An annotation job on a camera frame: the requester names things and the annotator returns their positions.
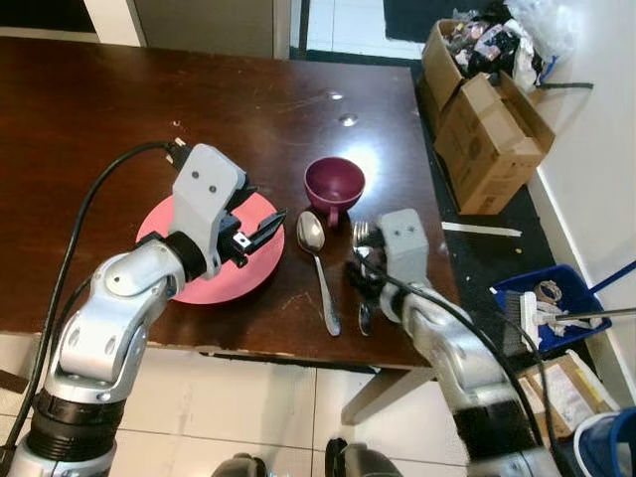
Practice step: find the silver metal fork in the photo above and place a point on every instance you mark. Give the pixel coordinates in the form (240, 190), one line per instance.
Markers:
(365, 323)

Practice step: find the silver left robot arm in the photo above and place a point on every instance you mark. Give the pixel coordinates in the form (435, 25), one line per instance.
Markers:
(99, 318)

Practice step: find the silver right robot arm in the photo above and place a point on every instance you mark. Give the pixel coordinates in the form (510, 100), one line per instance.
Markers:
(467, 368)

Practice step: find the silver metal spoon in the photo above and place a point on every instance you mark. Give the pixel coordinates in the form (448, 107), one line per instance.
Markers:
(310, 231)

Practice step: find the pink round plate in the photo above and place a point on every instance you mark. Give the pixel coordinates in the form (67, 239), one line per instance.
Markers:
(238, 286)

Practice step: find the maroon cup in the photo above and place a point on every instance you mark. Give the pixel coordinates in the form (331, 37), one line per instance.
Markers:
(333, 184)

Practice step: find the grey table leg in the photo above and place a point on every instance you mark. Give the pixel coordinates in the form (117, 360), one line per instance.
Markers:
(378, 396)

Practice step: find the white flat strip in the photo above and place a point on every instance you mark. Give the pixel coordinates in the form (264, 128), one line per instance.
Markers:
(482, 230)

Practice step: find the white brush with black bristles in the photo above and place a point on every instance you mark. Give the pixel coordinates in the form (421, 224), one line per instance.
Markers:
(528, 318)

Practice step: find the black right robot foot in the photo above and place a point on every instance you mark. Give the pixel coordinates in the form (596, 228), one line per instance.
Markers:
(363, 459)

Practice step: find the black robot foot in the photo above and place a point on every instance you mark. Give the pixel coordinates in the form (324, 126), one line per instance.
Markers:
(238, 467)
(363, 459)

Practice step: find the cardboard box with round print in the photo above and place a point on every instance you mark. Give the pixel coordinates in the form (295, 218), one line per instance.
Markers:
(487, 149)

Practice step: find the brown tape roll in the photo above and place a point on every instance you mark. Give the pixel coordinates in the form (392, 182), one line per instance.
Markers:
(549, 291)

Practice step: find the grey door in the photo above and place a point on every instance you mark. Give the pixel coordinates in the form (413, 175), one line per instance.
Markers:
(209, 25)

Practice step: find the blue dustpan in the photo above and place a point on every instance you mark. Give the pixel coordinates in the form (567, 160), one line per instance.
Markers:
(561, 333)

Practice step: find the small labelled cardboard box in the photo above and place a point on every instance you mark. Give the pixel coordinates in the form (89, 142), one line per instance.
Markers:
(566, 393)

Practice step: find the black left robot foot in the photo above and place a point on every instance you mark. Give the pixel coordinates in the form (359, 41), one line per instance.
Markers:
(238, 467)

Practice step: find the open cardboard box with rubbish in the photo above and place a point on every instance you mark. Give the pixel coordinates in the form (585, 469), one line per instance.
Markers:
(437, 60)

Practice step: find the black rubbish pile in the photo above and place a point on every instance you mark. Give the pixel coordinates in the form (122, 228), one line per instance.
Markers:
(492, 45)

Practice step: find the thin black rod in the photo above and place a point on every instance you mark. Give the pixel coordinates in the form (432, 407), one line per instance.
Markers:
(568, 86)

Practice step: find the blue plastic bucket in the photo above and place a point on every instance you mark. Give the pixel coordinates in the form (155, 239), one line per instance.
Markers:
(606, 452)

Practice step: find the clear plastic bag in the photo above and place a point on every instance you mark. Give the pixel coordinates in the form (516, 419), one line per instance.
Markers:
(547, 25)

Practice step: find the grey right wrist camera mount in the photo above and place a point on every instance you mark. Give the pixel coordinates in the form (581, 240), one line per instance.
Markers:
(405, 243)

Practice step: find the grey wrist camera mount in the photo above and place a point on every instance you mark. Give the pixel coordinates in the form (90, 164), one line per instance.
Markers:
(207, 189)
(405, 243)

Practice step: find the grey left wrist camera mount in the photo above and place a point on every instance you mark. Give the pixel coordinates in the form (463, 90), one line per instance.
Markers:
(207, 189)

